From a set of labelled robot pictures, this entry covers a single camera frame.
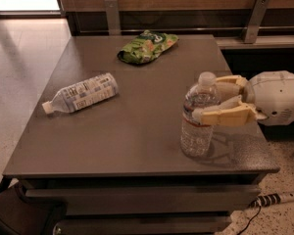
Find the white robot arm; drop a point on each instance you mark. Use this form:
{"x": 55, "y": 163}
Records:
{"x": 267, "y": 98}

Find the labelled bottle lying down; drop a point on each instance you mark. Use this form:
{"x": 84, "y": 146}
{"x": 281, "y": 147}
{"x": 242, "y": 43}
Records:
{"x": 83, "y": 94}

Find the clear water bottle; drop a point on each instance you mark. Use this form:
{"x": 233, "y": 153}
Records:
{"x": 195, "y": 134}

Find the green rice chip bag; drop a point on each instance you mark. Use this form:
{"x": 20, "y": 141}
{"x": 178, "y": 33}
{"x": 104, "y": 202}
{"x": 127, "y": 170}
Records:
{"x": 146, "y": 47}

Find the right metal wall bracket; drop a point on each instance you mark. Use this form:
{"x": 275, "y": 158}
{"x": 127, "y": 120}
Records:
{"x": 251, "y": 30}

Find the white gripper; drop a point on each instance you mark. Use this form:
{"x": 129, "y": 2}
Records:
{"x": 273, "y": 97}

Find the dark chair corner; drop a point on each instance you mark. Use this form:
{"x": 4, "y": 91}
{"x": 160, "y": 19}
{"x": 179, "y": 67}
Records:
{"x": 20, "y": 215}

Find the metal wall bracket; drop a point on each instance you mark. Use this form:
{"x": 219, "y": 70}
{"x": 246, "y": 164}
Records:
{"x": 113, "y": 17}
{"x": 251, "y": 30}

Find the white power strip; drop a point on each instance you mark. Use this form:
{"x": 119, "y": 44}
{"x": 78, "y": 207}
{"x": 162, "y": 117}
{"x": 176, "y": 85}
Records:
{"x": 272, "y": 199}

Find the left metal wall bracket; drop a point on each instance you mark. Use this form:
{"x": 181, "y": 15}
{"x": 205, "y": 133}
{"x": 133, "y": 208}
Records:
{"x": 113, "y": 17}

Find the grey drawer cabinet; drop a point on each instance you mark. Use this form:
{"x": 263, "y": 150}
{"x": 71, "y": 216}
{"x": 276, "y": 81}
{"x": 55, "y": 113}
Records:
{"x": 118, "y": 164}

